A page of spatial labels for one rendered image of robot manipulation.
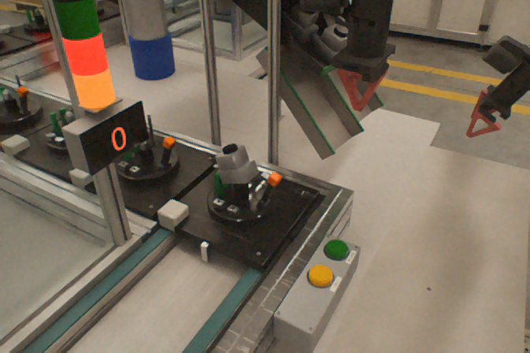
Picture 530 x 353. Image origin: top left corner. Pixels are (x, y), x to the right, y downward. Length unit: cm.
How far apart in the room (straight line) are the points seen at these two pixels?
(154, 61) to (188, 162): 74
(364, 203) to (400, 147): 29
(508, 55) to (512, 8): 360
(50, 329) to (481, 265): 81
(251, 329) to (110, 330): 24
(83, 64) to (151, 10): 103
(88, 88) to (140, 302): 38
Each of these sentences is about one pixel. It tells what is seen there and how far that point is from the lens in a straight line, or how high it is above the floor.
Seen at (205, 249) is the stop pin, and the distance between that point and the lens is 83.
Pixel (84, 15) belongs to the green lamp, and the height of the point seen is 139.
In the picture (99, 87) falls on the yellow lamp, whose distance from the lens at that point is 66.
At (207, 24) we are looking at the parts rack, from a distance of 101.
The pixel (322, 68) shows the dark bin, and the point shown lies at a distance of 90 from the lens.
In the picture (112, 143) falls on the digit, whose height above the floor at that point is 120.
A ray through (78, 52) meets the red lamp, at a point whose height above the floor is 134.
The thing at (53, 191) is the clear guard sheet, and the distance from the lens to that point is 74.
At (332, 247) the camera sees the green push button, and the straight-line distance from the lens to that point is 82.
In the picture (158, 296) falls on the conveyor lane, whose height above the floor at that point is 92.
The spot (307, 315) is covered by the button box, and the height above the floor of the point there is 96.
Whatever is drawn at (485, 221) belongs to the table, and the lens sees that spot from 114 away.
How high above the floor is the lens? 156
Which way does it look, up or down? 34 degrees down
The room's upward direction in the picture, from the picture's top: straight up
